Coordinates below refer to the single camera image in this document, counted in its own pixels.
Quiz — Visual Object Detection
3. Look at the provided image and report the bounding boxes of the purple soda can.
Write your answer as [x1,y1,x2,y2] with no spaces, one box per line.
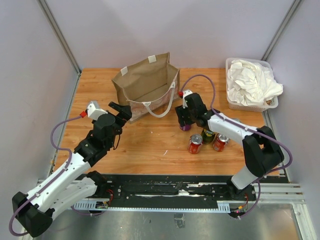
[179,124,192,132]

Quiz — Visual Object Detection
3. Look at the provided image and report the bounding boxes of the dark glass bottle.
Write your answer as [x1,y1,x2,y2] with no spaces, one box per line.
[201,128,217,145]

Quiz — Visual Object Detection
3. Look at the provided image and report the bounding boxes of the red soda can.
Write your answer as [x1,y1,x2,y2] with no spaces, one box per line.
[187,134,203,154]

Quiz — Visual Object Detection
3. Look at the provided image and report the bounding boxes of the red coke can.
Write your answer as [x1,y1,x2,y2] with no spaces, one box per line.
[212,133,230,152]

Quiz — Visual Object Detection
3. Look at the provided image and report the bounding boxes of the pink patterned canvas bag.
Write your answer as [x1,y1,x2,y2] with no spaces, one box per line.
[111,52,180,123]

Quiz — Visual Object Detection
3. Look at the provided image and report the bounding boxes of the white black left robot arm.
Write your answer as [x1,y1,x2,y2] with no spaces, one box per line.
[8,101,132,238]

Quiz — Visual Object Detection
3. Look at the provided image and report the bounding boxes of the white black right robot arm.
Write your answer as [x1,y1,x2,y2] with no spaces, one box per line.
[175,90,284,200]

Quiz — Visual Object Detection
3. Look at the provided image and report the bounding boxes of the white crumpled cloth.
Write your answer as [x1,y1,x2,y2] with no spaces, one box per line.
[229,58,284,107]

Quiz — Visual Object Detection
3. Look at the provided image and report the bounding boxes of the white plastic basket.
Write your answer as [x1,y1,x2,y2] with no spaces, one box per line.
[225,57,280,112]

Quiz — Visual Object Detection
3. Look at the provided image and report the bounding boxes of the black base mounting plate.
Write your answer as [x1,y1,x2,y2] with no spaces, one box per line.
[91,174,257,209]

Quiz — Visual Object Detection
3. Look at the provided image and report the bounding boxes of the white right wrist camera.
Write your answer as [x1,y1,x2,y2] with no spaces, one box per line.
[178,89,193,109]

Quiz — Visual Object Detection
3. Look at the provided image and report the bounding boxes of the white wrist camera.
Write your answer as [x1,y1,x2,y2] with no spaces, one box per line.
[178,89,193,109]
[80,101,108,121]

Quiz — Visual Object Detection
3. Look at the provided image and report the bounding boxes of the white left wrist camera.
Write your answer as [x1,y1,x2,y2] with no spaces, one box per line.
[80,101,108,121]

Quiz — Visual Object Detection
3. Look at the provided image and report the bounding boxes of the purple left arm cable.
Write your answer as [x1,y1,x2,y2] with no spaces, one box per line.
[8,115,86,237]

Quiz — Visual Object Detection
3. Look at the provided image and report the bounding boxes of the white slotted cable duct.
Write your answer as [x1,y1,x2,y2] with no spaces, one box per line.
[72,199,231,214]

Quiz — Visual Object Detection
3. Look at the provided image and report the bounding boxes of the aluminium frame rail left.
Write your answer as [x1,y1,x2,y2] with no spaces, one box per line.
[37,0,82,75]

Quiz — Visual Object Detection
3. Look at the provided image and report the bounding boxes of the aluminium frame rail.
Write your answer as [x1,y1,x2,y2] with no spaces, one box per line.
[261,0,304,62]
[37,0,82,75]

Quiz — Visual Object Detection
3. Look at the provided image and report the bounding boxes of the aluminium frame rail right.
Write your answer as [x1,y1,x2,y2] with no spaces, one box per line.
[261,0,304,62]

